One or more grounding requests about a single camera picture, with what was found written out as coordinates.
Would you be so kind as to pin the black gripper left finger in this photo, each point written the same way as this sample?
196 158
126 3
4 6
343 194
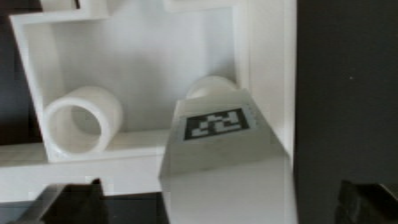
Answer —
69 204

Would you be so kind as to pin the white tagged chair leg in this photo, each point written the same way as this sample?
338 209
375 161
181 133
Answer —
226 176

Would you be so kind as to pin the white chair seat part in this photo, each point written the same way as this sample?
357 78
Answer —
139 46

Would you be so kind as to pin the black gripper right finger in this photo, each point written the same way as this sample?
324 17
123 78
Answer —
366 203

